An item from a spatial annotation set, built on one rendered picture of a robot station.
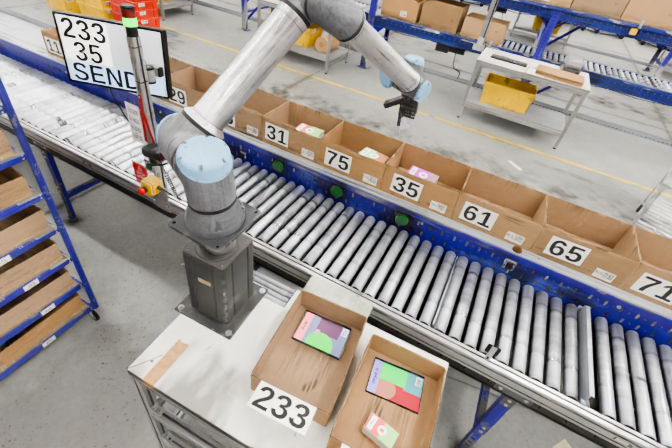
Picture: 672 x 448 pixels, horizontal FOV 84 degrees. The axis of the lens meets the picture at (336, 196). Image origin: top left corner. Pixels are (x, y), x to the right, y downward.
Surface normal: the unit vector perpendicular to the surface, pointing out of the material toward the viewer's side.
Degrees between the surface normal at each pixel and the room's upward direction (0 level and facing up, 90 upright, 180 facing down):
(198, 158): 8
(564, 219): 89
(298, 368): 2
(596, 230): 90
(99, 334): 0
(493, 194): 89
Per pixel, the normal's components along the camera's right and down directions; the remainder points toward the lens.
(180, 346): 0.13, -0.78
